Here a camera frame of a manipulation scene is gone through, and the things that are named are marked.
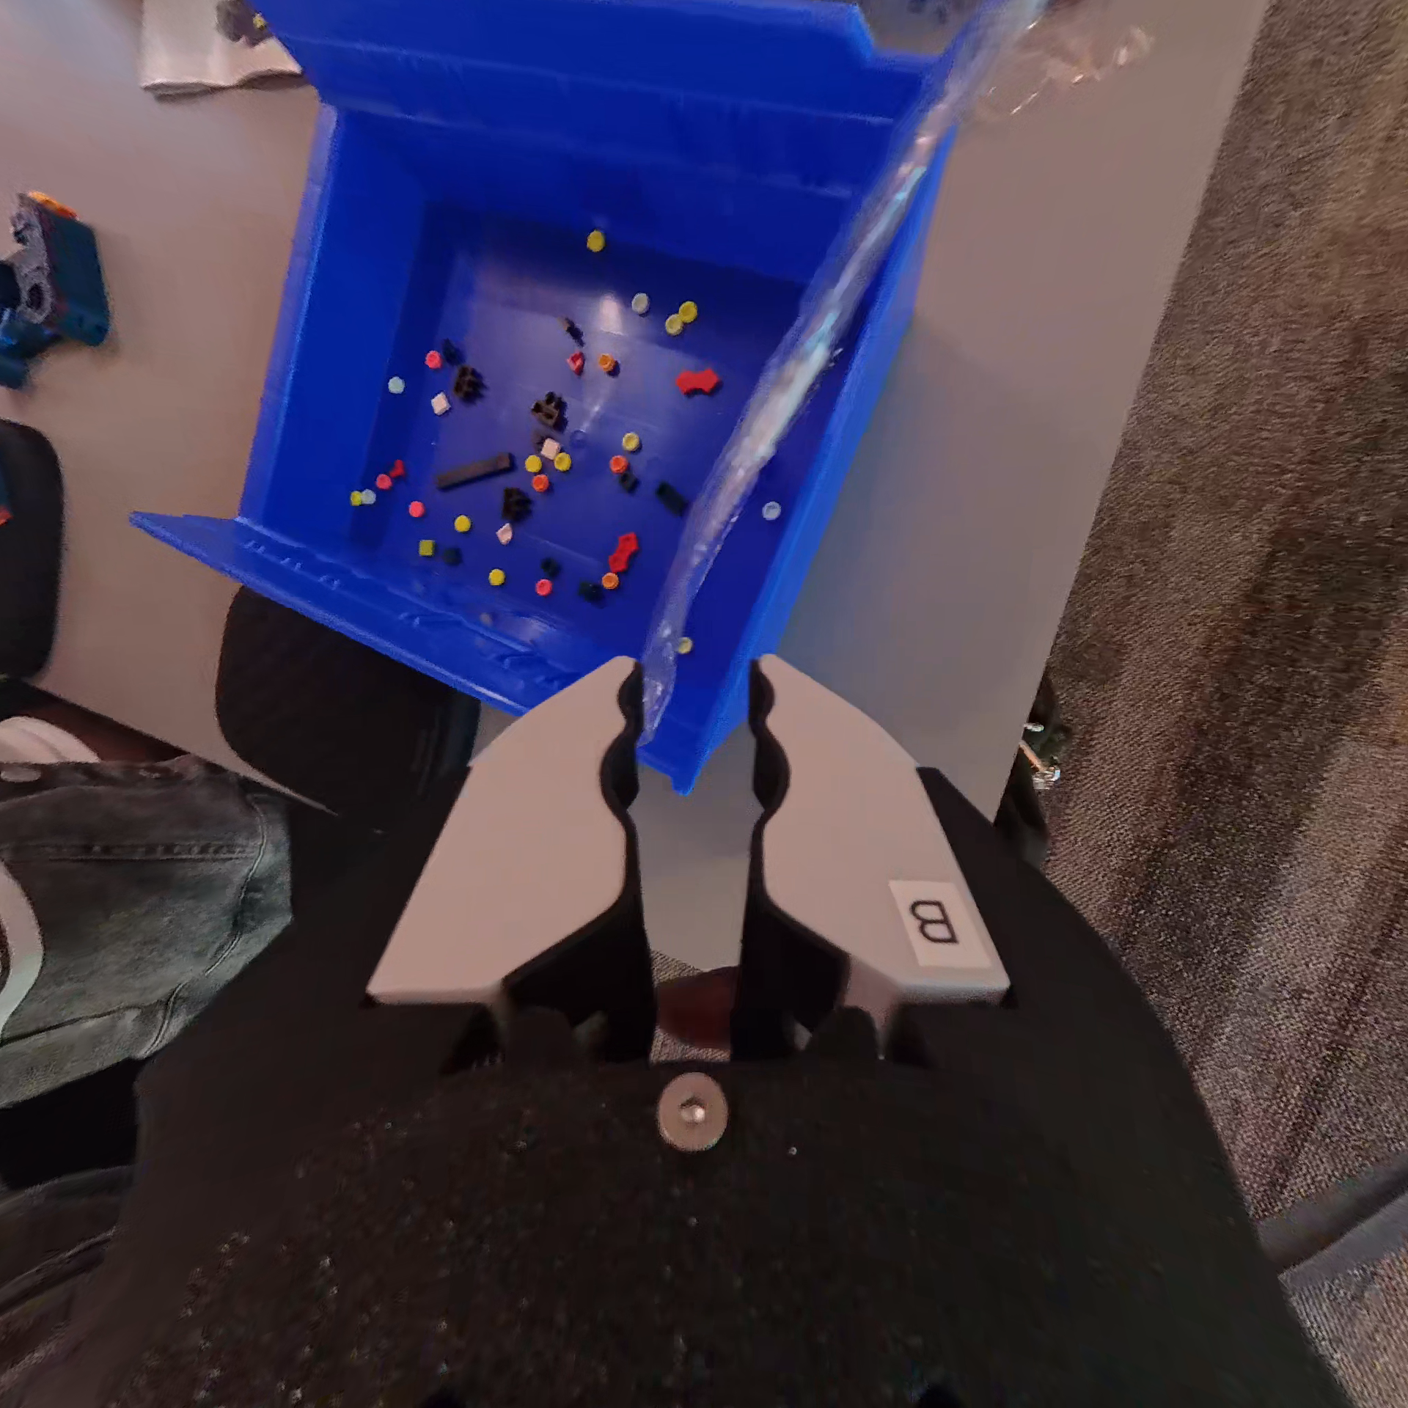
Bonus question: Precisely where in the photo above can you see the clear plastic bag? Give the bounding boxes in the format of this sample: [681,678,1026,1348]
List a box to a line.
[641,0,1157,742]

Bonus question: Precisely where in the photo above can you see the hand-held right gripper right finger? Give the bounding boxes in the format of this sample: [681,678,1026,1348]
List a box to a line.
[748,654,1015,1016]

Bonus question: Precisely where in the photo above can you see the blue brick-built game console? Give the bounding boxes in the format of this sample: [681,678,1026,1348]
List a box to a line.
[0,190,115,391]

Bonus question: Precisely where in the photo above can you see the instruction booklet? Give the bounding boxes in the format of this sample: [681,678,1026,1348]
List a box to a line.
[140,0,306,98]

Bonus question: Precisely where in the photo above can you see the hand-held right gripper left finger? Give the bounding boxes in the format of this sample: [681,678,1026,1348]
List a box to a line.
[364,658,648,1010]

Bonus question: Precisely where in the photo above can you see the small black cushioned pad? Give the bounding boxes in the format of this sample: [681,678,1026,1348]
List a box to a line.
[215,584,482,799]

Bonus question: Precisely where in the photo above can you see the blue plastic bin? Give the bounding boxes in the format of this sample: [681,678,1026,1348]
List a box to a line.
[130,0,973,797]

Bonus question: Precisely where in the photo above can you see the scattered small colourful bricks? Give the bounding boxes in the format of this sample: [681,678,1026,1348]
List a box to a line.
[349,225,785,658]

